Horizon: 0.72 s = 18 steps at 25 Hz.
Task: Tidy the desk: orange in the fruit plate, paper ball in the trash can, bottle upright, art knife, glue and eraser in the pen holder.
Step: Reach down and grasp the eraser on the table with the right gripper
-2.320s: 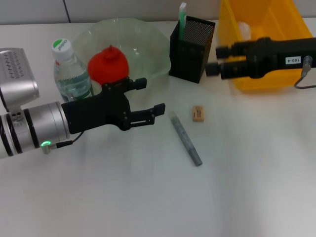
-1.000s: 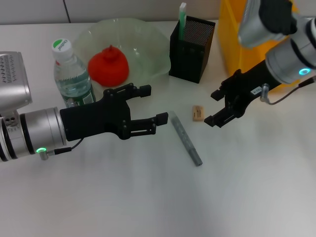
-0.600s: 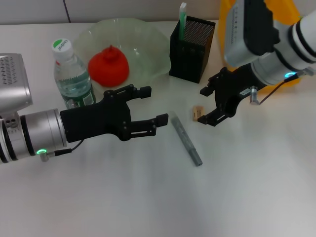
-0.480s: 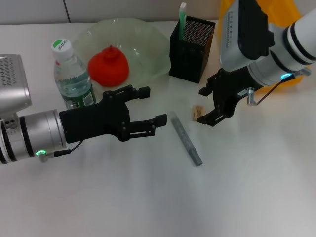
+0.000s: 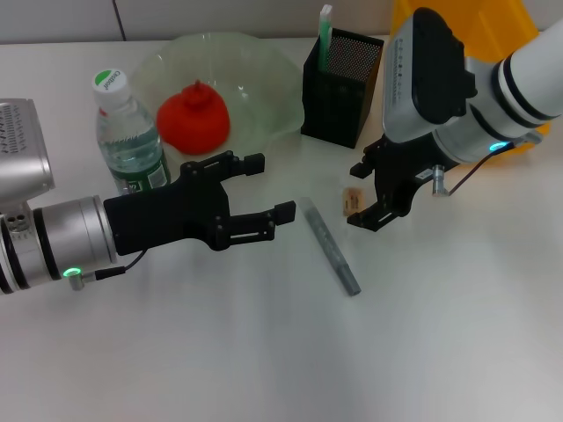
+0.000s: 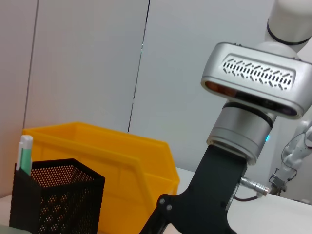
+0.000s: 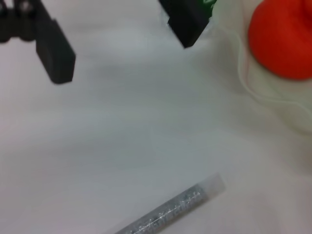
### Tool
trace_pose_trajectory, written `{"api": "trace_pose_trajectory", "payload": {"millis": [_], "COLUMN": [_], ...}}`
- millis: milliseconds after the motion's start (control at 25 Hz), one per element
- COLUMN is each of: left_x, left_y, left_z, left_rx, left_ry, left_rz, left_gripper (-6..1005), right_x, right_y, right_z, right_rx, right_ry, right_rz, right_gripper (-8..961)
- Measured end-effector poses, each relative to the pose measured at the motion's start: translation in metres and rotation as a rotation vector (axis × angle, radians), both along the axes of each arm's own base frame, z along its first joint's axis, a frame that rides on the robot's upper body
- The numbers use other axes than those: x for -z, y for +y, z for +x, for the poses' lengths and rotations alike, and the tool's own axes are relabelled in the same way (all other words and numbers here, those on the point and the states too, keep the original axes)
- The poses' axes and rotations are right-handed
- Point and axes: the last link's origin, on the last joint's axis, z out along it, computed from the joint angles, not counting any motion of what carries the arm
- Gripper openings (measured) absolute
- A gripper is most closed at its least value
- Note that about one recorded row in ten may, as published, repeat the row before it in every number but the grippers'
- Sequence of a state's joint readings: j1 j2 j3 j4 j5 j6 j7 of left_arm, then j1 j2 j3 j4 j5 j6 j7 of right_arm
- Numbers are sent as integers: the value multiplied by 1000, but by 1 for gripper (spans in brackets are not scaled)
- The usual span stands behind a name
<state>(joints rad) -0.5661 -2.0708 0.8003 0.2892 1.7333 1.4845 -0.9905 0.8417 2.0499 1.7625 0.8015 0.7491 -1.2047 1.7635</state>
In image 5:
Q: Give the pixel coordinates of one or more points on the pale green glass fruit plate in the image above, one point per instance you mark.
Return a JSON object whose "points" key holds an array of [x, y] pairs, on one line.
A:
{"points": [[264, 88]]}

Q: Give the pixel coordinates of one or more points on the green utility knife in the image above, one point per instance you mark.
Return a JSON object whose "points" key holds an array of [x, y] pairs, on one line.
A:
{"points": [[324, 39]]}

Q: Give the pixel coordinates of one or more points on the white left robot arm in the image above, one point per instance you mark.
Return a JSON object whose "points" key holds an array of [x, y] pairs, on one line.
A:
{"points": [[66, 237]]}

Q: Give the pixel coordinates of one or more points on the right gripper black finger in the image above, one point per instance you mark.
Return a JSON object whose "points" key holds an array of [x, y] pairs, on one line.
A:
{"points": [[374, 220], [367, 165]]}

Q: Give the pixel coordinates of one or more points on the green label water bottle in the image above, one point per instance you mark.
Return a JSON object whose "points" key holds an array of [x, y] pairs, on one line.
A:
{"points": [[127, 140]]}

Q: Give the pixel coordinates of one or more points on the red-orange toy orange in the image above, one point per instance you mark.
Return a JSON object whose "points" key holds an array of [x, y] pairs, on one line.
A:
{"points": [[193, 118]]}

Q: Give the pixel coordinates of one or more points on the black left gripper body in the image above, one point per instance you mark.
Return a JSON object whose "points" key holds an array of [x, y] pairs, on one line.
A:
{"points": [[167, 215]]}

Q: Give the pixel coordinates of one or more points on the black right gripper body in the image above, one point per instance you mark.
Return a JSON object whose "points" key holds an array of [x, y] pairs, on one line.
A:
{"points": [[396, 171]]}

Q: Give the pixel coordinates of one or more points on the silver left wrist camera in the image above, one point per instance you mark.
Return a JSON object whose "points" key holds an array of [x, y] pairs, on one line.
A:
{"points": [[22, 149]]}

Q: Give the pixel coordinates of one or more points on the yellow plastic storage bin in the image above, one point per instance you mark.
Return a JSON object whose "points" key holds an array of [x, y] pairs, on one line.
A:
{"points": [[506, 26]]}

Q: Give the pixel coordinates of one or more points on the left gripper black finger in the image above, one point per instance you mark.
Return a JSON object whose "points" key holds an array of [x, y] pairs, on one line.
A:
{"points": [[285, 212], [253, 163]]}

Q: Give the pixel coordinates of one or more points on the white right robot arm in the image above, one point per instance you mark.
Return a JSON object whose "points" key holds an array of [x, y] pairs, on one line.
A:
{"points": [[519, 83]]}

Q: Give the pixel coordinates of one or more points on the black mesh pen holder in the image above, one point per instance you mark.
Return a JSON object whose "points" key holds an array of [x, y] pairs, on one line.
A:
{"points": [[334, 114]]}

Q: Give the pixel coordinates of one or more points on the tan rubber eraser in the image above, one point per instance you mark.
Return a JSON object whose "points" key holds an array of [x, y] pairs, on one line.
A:
{"points": [[353, 200]]}

